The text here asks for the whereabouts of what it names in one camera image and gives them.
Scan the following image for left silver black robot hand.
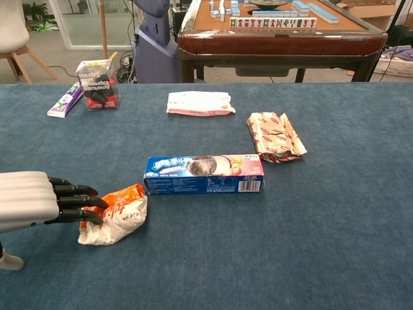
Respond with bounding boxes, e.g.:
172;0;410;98
0;170;110;271

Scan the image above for orange white snack bag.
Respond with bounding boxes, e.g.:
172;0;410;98
77;183;148;247

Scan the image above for blue cookie box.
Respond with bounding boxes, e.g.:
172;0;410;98
143;154;266;196

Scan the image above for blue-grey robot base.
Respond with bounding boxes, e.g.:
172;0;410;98
132;0;181;84

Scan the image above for white and pink snack packet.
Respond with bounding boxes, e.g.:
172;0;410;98
166;91;237;117

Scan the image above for cream red-print snack wrapper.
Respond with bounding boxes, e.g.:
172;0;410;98
247;111;308;164

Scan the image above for purple white small box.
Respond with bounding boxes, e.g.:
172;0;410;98
46;82;84;119

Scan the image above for clear box black red contents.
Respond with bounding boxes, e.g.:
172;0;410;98
75;59;119;111

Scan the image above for white chair wooden legs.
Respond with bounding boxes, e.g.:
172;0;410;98
0;0;59;85

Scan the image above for wooden pole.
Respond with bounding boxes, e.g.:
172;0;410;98
98;0;109;59

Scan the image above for green potted plant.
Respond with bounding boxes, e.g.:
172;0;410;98
22;2;49;20

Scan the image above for scattered blue mahjong tile cluster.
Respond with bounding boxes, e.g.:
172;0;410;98
208;0;241;23

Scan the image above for brown mahjong table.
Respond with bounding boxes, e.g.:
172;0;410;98
177;0;388;83

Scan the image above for face-up mahjong tile row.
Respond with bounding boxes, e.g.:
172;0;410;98
229;16;318;29

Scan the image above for blue backed mahjong tile row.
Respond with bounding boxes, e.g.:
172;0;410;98
252;10;299;18

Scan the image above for blue backed mahjong tile stack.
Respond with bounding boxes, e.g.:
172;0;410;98
291;0;311;14

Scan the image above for long blue mahjong tile row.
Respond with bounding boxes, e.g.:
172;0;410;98
308;3;340;24

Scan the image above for white plastic basket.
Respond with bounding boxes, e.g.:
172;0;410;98
374;53;413;78

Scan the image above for black floor cable bundle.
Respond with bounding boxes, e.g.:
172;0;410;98
114;51;138;84

